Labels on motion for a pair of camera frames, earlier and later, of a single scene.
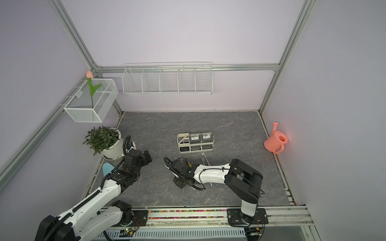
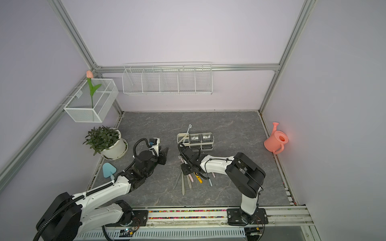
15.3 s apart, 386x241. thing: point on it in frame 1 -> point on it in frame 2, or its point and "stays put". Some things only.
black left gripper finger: (145, 158) -> (163, 153)
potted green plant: (106, 141) stays put
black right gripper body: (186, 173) -> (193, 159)
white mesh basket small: (79, 107) stays put
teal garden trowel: (107, 168) stays put
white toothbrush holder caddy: (189, 142) stays put
